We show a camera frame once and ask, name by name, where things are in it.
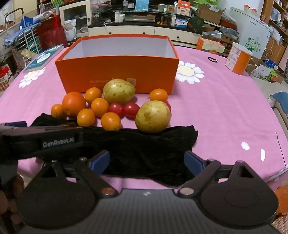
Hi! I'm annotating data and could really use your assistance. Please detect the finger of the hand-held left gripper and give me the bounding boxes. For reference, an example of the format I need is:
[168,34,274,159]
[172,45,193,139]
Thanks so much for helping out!
[0,121,28,130]
[0,125,84,136]

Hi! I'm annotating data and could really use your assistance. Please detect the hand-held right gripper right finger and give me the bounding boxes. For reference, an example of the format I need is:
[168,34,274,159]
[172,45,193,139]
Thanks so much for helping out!
[178,151,253,198]

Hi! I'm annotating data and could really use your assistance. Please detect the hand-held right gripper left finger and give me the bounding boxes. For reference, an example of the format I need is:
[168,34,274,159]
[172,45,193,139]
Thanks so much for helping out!
[40,150,118,198]

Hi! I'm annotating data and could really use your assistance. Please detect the small orange kumquat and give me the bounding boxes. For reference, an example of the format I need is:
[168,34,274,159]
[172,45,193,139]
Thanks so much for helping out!
[85,87,102,103]
[100,112,121,131]
[91,98,109,117]
[51,104,64,118]
[77,108,96,127]
[149,88,168,102]

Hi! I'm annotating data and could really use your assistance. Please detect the large orange tangerine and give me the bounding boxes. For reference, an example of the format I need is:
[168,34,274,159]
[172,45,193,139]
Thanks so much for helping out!
[62,91,86,117]

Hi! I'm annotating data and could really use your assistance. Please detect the yellow-green spotted pear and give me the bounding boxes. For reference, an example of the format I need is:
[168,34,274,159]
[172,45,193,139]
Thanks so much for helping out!
[135,100,171,134]
[103,79,136,105]

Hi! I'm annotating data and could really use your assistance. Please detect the orange cardboard box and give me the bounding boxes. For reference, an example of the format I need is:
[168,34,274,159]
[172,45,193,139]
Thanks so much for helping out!
[55,34,180,94]

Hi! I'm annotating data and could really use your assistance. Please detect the person's left hand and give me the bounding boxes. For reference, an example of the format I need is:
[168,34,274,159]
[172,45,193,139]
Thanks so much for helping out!
[0,175,25,225]

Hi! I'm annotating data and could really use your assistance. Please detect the black cloth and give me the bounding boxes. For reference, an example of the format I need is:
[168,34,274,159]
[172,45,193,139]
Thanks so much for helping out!
[30,113,199,187]

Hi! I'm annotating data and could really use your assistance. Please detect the red snack cartons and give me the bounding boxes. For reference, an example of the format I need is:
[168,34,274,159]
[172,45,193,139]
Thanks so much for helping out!
[0,64,14,93]

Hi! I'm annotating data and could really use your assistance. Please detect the pink flowered tablecloth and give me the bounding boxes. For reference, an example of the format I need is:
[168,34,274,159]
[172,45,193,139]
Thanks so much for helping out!
[0,45,288,196]

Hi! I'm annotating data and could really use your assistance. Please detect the teal paperback book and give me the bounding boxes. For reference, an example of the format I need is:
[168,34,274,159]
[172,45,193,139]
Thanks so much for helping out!
[24,44,64,73]

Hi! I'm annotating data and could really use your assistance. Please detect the red shopping bag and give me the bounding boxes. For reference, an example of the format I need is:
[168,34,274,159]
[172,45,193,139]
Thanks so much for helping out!
[36,16,68,51]

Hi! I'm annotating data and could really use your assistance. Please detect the white stand-up pouch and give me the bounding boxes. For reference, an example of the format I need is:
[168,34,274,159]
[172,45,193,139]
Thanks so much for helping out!
[64,19,77,41]

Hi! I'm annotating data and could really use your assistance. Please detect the blue cushion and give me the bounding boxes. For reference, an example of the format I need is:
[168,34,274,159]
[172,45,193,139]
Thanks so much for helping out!
[269,92,288,108]

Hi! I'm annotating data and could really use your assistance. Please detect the white and orange canister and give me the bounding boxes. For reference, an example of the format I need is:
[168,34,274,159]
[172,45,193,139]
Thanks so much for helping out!
[225,42,253,75]

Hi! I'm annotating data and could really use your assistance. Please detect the green and white carton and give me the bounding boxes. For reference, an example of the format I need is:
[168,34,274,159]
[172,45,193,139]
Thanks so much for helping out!
[252,64,285,84]

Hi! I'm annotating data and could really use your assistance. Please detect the orange and white carton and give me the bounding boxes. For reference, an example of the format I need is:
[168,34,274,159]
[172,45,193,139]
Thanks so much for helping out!
[196,37,225,54]

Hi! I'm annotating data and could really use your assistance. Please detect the white glass-door cabinet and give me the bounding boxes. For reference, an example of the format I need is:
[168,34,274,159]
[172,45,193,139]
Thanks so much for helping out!
[59,0,92,37]

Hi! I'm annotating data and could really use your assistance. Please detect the dark bookshelf with books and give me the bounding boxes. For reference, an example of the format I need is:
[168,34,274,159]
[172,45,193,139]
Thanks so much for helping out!
[37,0,66,14]

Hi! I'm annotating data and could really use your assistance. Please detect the white TV cabinet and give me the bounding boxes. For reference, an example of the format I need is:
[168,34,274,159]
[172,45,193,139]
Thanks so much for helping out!
[88,9,203,44]

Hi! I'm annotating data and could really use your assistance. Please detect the dark green bag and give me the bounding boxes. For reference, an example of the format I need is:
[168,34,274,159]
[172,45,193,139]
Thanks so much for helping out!
[188,16,205,34]

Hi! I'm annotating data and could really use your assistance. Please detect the silver media player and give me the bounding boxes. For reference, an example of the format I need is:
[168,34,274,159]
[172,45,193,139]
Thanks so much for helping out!
[125,15,156,22]

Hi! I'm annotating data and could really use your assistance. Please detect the small white fridge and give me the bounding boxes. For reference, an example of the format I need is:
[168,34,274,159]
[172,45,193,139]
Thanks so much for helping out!
[229,7,279,59]

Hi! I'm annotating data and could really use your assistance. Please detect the brown cardboard box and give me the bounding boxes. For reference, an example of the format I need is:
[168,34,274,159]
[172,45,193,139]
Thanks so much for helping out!
[198,3,225,24]

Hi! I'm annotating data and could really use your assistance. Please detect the blue standing packet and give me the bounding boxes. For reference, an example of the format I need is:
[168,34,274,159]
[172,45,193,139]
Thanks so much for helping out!
[135,0,150,10]

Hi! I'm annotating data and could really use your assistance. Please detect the red and white carton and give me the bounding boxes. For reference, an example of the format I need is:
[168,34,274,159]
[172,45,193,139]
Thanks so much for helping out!
[175,0,191,16]

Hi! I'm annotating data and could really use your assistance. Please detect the white and orange bowls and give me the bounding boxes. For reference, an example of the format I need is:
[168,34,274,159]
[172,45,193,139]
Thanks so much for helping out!
[243,4,258,14]

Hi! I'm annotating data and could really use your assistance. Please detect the wooden shelf unit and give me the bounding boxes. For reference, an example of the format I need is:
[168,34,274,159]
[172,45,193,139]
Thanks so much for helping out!
[262,0,288,41]

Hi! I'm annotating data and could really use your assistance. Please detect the metal wire cart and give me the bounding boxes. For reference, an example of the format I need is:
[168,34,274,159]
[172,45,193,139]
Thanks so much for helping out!
[4,8,43,68]

